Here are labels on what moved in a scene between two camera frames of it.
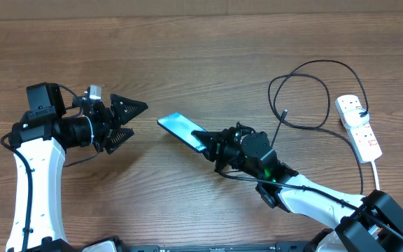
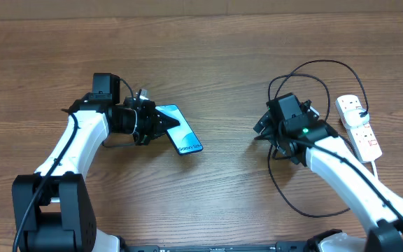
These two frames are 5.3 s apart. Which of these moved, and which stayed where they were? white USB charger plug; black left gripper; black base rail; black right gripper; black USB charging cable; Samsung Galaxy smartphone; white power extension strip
Moved: black right gripper; black left gripper; Samsung Galaxy smartphone
Stayed: black base rail; black USB charging cable; white power extension strip; white USB charger plug
